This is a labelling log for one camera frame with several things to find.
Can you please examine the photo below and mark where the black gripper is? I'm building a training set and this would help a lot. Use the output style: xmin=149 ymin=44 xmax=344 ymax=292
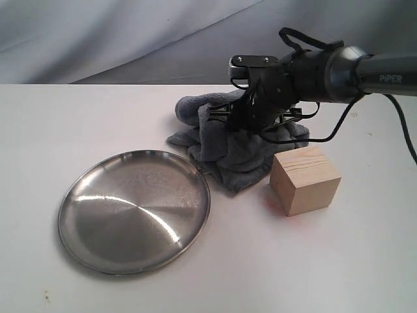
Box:
xmin=208 ymin=60 xmax=302 ymax=132

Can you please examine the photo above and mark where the grey fleece towel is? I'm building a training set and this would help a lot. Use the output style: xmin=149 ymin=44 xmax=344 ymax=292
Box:
xmin=167 ymin=91 xmax=308 ymax=193

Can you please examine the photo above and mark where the light wooden cube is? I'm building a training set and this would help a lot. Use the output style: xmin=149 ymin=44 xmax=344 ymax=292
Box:
xmin=270 ymin=146 xmax=341 ymax=216

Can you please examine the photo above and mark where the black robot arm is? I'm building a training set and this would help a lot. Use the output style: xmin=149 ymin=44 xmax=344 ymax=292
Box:
xmin=208 ymin=46 xmax=416 ymax=133

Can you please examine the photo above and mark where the round stainless steel plate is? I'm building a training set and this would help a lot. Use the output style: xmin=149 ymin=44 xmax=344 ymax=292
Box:
xmin=57 ymin=150 xmax=211 ymax=276

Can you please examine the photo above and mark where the grey fabric backdrop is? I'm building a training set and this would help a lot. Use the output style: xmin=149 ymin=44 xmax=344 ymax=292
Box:
xmin=1 ymin=1 xmax=416 ymax=84

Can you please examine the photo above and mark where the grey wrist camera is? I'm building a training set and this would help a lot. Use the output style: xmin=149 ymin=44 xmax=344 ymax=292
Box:
xmin=228 ymin=54 xmax=279 ymax=80

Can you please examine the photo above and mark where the black cable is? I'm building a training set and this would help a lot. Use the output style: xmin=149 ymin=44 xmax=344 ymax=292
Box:
xmin=233 ymin=27 xmax=417 ymax=164

